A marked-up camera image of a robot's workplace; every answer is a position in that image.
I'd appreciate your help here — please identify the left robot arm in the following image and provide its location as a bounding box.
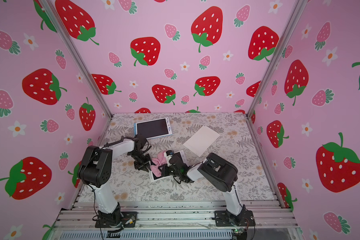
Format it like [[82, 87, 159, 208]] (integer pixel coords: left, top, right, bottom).
[[77, 135, 151, 227]]

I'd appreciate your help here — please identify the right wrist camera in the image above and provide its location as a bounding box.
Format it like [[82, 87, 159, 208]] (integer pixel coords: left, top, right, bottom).
[[165, 150, 174, 166]]

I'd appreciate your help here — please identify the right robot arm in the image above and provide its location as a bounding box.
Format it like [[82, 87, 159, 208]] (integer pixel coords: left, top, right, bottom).
[[159, 151, 246, 222]]

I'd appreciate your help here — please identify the pink fluffy cloth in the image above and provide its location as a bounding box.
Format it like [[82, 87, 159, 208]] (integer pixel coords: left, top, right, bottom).
[[151, 151, 167, 178]]

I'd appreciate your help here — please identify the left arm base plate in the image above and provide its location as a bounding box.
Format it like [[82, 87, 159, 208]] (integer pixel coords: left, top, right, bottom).
[[95, 211, 138, 228]]

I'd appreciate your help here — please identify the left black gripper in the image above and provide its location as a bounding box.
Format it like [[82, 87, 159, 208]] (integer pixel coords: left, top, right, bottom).
[[130, 152, 154, 171]]

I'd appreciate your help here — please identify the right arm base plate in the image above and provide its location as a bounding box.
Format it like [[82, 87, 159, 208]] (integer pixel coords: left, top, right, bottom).
[[212, 210, 256, 228]]

